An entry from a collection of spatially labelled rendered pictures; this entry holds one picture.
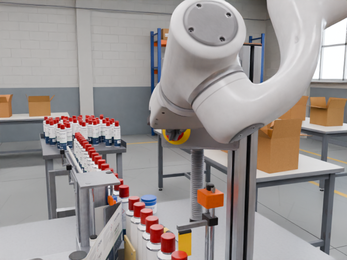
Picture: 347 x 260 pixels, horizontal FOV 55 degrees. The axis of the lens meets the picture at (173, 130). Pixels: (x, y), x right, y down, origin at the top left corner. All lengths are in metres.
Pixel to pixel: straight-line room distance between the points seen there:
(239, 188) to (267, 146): 1.68
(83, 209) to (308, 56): 0.79
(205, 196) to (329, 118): 4.29
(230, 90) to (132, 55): 8.04
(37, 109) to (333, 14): 5.76
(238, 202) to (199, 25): 0.45
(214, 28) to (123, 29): 8.05
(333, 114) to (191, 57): 4.63
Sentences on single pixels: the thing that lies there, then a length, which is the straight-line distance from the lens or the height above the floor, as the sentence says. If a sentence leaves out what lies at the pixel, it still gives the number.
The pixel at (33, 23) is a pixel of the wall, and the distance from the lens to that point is 8.25.
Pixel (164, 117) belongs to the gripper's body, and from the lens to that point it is 0.53.
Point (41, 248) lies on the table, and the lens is 1.35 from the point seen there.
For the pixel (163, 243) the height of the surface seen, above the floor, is 1.07.
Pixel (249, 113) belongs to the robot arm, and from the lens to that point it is 0.38.
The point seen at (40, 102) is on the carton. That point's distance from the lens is 6.06.
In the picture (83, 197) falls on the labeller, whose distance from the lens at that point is 1.02.
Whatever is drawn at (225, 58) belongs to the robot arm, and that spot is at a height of 1.46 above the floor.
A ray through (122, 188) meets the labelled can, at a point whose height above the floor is 1.08.
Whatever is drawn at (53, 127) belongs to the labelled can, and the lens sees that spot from 2.89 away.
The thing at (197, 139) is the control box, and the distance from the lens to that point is 0.70.
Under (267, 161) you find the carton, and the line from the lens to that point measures 2.41.
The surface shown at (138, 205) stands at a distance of 0.96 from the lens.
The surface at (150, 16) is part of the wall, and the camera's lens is 8.62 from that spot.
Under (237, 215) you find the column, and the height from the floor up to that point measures 1.15.
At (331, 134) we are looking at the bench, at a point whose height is 0.72.
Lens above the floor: 1.44
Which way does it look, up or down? 9 degrees down
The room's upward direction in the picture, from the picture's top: straight up
